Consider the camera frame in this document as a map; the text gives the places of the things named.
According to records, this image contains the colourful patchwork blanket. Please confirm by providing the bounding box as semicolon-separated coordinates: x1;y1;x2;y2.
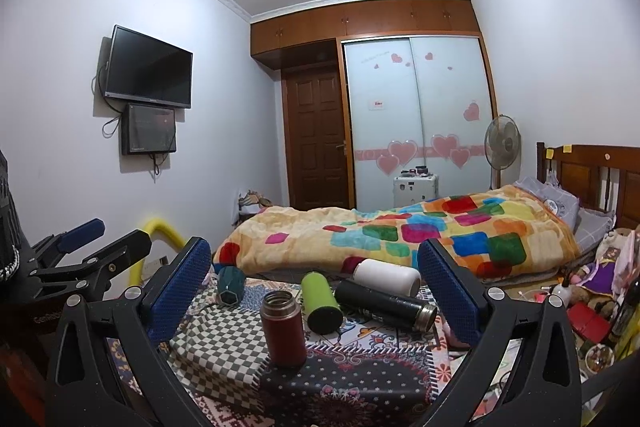
213;184;583;282

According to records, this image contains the wooden bed headboard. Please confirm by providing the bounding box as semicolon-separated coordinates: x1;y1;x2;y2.
536;142;640;229

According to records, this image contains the wall-mounted black television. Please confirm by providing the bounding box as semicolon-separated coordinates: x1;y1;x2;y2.
104;25;194;108

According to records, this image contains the grey checked pillow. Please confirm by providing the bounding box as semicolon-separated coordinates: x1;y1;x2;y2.
574;207;617;244

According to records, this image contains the pile of clothes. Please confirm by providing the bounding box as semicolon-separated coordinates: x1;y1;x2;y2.
237;189;274;216

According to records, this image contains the red box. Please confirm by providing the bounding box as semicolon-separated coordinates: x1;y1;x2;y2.
567;304;608;342

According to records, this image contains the grey printed pillow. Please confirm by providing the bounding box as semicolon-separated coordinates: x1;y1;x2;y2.
512;177;581;229

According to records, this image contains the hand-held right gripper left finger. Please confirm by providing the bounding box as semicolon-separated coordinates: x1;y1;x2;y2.
45;236;221;427

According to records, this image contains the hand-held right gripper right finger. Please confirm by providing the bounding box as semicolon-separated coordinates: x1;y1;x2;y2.
415;238;584;427

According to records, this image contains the dark glass bottle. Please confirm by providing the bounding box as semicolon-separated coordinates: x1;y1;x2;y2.
610;279;640;348

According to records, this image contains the grey checkered cloth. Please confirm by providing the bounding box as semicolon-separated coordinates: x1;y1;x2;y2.
169;302;312;397

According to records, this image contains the teal faceted cup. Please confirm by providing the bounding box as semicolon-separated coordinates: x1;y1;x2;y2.
217;266;247;308

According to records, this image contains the black television cable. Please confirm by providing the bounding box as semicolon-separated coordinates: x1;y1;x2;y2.
91;62;126;140

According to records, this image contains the small black wall monitor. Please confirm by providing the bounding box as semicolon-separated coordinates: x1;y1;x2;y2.
121;103;177;156

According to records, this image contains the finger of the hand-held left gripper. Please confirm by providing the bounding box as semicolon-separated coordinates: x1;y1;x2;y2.
31;218;106;272
27;229;153;308

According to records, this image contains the green bottle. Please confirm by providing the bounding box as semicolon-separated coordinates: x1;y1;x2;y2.
301;272;344;334

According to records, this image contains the small white cabinet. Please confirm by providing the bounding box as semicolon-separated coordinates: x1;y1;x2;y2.
393;174;439;210

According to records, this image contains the dark red thermos cup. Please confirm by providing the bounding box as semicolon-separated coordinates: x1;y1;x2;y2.
260;291;308;369

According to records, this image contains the black thermos cup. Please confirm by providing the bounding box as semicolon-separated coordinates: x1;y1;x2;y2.
334;279;438;332

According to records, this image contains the wooden wardrobe with glass doors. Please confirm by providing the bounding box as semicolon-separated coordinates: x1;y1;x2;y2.
250;0;501;212

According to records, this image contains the stuffed toy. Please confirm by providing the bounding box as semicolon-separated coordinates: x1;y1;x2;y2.
595;229;640;295

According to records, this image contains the black monitor cable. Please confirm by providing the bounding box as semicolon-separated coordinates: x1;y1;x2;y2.
151;134;178;178

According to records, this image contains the yellow foam tube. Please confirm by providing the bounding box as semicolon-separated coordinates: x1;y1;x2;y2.
129;218;182;289

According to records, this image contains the white plastic bottle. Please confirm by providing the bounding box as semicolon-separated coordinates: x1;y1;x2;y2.
551;283;576;305

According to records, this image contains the brown wooden door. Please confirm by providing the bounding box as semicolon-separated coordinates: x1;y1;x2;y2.
281;62;349;212

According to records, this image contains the standing electric fan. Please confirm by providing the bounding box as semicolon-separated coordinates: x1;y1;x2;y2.
483;114;522;190

